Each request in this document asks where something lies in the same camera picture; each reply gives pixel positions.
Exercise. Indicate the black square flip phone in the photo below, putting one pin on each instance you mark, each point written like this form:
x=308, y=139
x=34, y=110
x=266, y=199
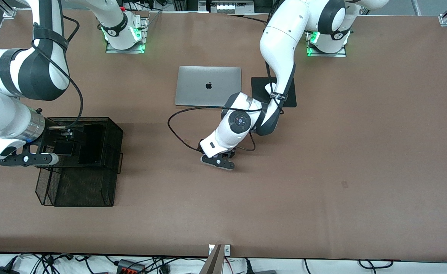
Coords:
x=66, y=149

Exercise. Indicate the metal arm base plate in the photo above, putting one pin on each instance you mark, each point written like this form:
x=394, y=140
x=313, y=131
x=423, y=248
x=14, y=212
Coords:
x=337, y=54
x=126, y=51

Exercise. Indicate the black long phone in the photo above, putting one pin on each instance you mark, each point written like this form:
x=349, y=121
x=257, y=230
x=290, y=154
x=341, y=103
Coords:
x=91, y=146

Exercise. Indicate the black mesh two-tier tray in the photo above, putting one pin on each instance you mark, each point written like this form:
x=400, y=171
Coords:
x=113, y=140

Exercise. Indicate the white power strip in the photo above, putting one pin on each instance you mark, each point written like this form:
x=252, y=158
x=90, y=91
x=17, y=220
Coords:
x=227, y=7

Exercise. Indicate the small metal bracket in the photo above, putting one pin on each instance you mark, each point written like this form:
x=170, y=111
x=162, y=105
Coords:
x=211, y=250
x=227, y=250

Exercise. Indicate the white computer mouse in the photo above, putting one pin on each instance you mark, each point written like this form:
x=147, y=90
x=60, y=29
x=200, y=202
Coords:
x=270, y=87

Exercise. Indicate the black mouse pad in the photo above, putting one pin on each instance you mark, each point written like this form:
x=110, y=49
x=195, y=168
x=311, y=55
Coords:
x=257, y=83

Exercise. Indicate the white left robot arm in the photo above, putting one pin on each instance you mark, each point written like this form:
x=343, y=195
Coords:
x=280, y=34

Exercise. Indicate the slanted aluminium leg profile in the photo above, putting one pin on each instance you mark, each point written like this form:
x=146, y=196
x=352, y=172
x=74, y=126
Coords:
x=417, y=8

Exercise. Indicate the black power adapter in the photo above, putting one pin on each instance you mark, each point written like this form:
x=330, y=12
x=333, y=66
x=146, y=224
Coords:
x=2, y=271

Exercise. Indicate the silver closed laptop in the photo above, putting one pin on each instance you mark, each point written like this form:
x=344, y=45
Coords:
x=197, y=87

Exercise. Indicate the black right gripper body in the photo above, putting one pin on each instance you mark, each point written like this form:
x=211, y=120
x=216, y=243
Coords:
x=57, y=137

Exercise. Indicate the black power strip red switches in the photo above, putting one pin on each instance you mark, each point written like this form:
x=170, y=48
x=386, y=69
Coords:
x=130, y=268

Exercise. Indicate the grey brown post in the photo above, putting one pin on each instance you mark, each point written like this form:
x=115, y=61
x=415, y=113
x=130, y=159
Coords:
x=214, y=264

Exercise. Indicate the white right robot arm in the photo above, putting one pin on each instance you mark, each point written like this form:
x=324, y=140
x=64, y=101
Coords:
x=2, y=114

